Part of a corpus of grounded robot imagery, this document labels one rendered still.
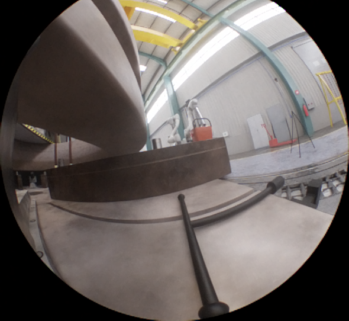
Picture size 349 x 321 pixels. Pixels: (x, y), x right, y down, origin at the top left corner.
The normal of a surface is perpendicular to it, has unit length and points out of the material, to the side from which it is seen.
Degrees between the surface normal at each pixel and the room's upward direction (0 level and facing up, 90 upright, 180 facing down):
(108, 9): 180
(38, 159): 90
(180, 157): 90
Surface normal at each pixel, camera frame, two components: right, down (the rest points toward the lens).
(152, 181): 0.18, -0.17
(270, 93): -0.82, 0.10
